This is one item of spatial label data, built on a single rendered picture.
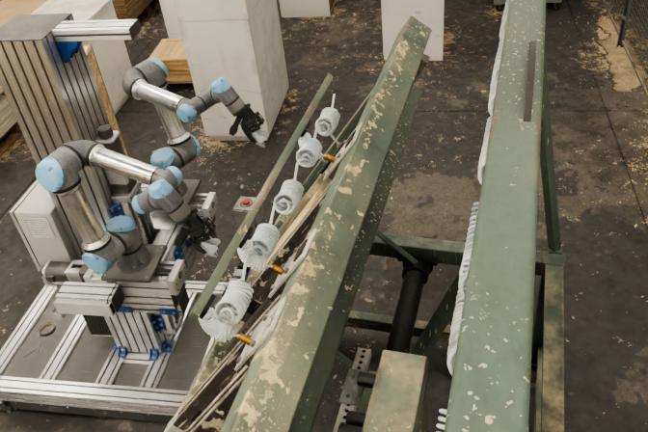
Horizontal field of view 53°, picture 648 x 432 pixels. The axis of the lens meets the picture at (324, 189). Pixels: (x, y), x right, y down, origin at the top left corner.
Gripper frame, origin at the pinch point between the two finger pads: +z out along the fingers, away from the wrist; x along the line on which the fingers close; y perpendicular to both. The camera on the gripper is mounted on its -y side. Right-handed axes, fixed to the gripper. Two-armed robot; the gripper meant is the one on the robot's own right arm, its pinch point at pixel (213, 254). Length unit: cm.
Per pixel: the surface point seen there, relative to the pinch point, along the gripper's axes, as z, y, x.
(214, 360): 35.8, -22.4, -15.8
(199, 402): 15, 3, -55
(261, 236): -32, 62, -52
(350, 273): -2, 68, -40
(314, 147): -28, 67, -11
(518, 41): -32, 131, -12
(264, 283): 15.7, 14.8, -6.9
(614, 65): 224, 147, 407
